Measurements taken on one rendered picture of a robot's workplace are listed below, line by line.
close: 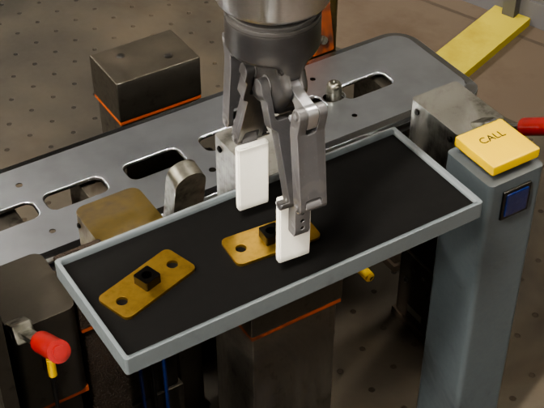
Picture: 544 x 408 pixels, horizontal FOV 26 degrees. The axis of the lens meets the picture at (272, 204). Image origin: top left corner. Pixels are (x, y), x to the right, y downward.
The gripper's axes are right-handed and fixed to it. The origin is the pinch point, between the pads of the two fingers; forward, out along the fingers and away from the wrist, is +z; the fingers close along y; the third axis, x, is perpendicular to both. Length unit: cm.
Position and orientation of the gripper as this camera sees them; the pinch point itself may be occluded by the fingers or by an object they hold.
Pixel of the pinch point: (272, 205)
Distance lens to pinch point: 102.6
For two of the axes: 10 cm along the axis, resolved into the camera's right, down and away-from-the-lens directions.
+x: -8.9, 3.0, -3.5
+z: 0.0, 7.6, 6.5
